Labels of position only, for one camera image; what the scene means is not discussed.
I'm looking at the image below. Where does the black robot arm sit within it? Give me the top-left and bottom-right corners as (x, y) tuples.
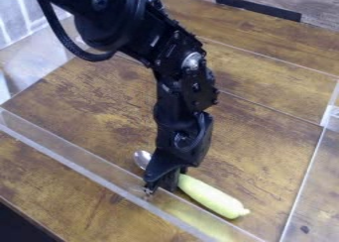
(36, 0), (219, 193)

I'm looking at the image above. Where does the clear acrylic barrier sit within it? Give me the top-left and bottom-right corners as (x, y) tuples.
(0, 108), (265, 242)
(279, 81), (339, 242)

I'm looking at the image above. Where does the clear acrylic front barrier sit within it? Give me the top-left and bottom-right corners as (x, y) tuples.
(0, 108), (265, 242)

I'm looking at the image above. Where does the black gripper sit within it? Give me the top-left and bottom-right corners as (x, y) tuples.
(142, 110), (217, 199)

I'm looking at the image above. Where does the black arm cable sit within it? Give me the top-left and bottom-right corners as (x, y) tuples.
(34, 0), (118, 62)

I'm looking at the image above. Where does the black wall strip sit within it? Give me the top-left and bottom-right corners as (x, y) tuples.
(215, 0), (302, 22)

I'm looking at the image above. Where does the clear acrylic right barrier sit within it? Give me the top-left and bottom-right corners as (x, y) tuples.
(279, 81), (339, 242)

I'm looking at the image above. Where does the green handled metal spoon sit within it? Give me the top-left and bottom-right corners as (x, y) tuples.
(133, 149), (253, 220)

